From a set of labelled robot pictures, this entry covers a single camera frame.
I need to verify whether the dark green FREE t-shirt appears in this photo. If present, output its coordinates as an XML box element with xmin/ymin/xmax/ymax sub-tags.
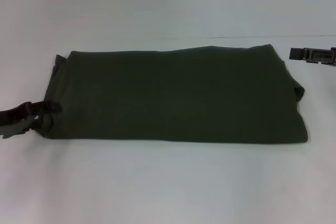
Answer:
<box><xmin>43</xmin><ymin>43</ymin><xmax>307</xmax><ymax>145</ymax></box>

